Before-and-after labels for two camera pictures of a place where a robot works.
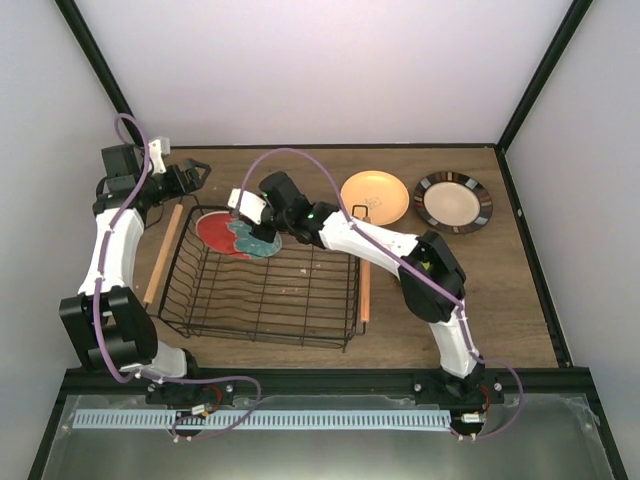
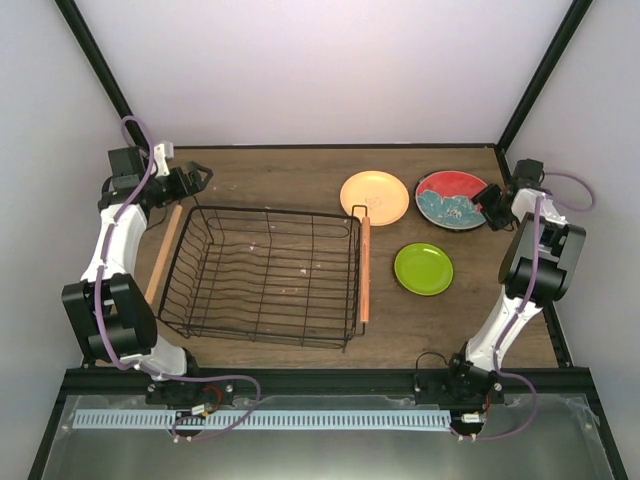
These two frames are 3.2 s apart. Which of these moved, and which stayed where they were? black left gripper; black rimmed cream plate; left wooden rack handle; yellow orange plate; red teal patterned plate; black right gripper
Moved: black right gripper; red teal patterned plate
Stayed: left wooden rack handle; black rimmed cream plate; yellow orange plate; black left gripper
